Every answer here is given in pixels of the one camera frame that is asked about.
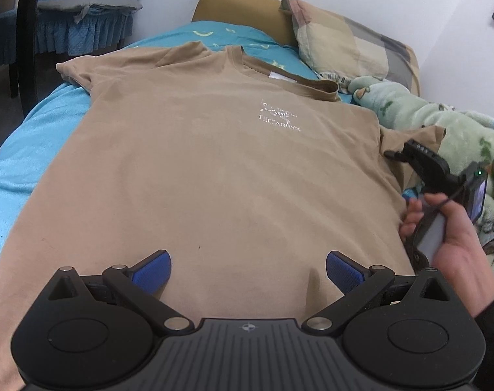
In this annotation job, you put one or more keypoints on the patchwork pillow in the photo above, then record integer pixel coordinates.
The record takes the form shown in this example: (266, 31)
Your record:
(344, 38)

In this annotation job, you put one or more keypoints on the tan t-shirt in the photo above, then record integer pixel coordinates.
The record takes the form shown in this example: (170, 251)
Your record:
(214, 163)

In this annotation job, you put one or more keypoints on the person's right hand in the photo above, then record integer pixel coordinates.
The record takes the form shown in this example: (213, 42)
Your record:
(459, 248)

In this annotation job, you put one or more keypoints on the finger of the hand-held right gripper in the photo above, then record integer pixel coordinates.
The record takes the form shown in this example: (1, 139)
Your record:
(397, 156)
(423, 149)

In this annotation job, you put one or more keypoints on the mustard yellow headboard cushion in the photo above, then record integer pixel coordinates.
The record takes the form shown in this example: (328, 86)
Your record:
(239, 12)

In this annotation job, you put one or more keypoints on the dark wooden table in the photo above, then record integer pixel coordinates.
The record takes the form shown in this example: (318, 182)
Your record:
(25, 28)

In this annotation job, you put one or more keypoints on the grey folded cloth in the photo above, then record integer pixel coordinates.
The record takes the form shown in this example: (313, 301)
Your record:
(92, 5)

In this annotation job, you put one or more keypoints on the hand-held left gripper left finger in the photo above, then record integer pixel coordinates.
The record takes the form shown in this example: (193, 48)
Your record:
(154, 272)

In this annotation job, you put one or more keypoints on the person's right forearm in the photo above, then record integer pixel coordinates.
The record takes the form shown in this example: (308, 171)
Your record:
(492, 342)

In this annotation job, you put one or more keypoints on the chair with blue cover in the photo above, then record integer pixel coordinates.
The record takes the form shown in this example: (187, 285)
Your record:
(0, 40)
(84, 28)

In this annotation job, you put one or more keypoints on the blue bed sheet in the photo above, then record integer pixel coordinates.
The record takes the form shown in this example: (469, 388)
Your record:
(31, 138)

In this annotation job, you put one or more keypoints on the green printed blanket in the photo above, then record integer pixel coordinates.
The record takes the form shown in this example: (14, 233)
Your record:
(446, 122)

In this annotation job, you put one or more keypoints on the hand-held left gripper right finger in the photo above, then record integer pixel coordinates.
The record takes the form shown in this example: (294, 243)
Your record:
(341, 273)

